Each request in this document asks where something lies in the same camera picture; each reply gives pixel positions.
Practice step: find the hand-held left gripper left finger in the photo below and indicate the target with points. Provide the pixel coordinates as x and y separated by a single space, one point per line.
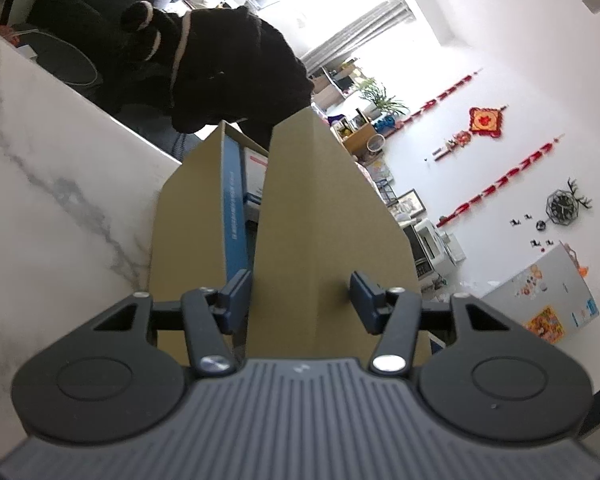
237 300

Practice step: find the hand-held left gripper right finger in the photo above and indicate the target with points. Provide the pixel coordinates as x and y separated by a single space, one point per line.
365 305

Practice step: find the tan cardboard box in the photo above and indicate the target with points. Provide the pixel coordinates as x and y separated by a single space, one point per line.
190 230

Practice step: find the blue medicine box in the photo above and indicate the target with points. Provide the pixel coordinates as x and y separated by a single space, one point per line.
236 210

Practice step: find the tan cardboard box lid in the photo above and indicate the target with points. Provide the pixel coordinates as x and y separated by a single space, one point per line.
320 210

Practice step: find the silver microwave oven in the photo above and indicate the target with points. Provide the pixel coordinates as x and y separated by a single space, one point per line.
416 250

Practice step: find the small white fan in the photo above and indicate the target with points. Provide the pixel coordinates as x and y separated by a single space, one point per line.
375 144

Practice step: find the wooden cabinet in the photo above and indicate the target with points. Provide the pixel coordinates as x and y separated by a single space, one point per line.
360 137

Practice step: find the white refrigerator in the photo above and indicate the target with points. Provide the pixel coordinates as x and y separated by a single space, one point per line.
545 300

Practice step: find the green potted plant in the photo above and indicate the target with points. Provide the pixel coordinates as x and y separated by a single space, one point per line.
380 97

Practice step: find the wooden computer desk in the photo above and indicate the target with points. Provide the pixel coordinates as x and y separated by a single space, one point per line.
332 85

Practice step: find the black fleece jacket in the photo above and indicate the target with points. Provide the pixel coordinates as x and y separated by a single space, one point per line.
220 70

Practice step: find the grey curtain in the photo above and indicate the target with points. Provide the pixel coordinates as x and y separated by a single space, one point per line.
355 30

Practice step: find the black dining chair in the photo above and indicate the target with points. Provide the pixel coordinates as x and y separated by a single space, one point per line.
80 0

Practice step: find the standing picture frame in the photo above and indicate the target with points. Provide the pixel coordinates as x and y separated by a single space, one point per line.
407 204

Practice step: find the red knot wall ornament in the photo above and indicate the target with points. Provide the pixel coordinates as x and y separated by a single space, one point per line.
486 121

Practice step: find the black wall clock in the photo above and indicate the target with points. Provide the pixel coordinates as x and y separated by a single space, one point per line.
565 205

